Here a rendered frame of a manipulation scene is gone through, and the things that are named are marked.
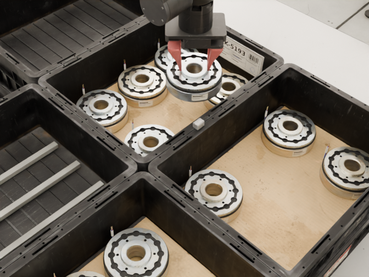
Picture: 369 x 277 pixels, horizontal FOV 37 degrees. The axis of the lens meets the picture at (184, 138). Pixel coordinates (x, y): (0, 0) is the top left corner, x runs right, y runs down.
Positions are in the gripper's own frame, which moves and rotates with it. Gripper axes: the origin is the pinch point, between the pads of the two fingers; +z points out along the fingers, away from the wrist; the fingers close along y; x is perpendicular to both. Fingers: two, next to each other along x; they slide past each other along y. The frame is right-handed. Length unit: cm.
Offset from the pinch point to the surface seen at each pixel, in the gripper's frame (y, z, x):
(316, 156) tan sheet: 23.6, 15.9, -8.5
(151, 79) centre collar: -8.5, 11.8, 9.3
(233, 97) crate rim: 7.2, 5.6, -2.5
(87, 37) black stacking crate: -24.3, 15.8, 28.4
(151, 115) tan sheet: -8.3, 15.3, 2.2
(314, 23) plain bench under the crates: 37, 31, 54
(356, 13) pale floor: 92, 106, 164
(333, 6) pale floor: 80, 105, 169
